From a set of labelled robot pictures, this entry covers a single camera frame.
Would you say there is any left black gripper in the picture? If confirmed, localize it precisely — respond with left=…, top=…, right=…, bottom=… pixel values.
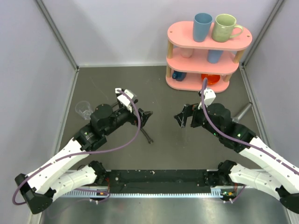
left=104, top=106, right=152, bottom=136

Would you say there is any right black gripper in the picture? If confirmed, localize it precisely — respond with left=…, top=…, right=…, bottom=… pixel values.
left=174, top=99, right=221, bottom=138

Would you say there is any grey shower head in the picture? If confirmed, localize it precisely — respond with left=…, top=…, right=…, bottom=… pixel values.
left=232, top=102, right=253, bottom=123

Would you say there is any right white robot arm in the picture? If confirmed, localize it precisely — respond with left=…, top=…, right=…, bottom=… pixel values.
left=174, top=103, right=299, bottom=213

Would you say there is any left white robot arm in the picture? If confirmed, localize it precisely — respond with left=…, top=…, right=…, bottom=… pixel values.
left=15, top=104, right=153, bottom=214

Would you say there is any dark blue cup bottom shelf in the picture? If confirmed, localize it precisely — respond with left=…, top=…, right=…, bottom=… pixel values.
left=172, top=71, right=186, bottom=82

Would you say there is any orange bowl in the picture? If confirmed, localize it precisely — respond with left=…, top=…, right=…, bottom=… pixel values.
left=201, top=74, right=221, bottom=85

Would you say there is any pink three-tier shelf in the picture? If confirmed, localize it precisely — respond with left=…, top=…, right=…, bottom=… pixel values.
left=166, top=21, right=252, bottom=93

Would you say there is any pink cup middle shelf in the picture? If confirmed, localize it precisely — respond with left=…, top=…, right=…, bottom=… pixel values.
left=180, top=48, right=193, bottom=58

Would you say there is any light blue cup middle shelf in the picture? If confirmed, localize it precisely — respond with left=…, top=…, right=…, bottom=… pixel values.
left=207, top=49, right=223, bottom=63

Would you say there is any blue tumbler on top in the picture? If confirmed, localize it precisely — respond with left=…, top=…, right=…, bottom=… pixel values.
left=193, top=13, right=213, bottom=42

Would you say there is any green mug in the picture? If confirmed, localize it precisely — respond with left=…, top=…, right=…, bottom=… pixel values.
left=212, top=14, right=243, bottom=42

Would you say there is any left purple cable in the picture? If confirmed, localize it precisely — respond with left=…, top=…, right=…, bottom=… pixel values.
left=12, top=90, right=142, bottom=206

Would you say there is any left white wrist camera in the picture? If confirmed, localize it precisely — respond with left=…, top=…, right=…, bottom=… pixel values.
left=115, top=88, right=137, bottom=112

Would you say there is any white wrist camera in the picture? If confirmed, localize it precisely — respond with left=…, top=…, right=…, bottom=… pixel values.
left=115, top=88, right=137, bottom=112
left=198, top=88, right=216, bottom=109

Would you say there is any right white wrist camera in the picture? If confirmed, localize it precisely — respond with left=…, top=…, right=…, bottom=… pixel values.
left=198, top=88, right=216, bottom=109

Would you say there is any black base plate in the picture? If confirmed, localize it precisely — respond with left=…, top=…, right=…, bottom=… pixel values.
left=106, top=169, right=219, bottom=194

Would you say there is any aluminium rail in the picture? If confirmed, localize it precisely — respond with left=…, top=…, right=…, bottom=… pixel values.
left=61, top=188, right=233, bottom=199

